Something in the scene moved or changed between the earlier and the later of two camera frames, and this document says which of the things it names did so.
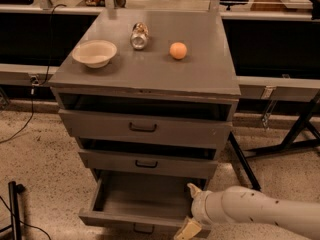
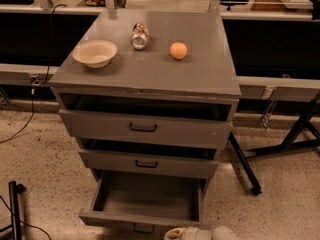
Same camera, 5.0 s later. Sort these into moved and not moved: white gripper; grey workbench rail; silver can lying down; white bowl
Moved: white gripper
Not moved: white bowl; silver can lying down; grey workbench rail
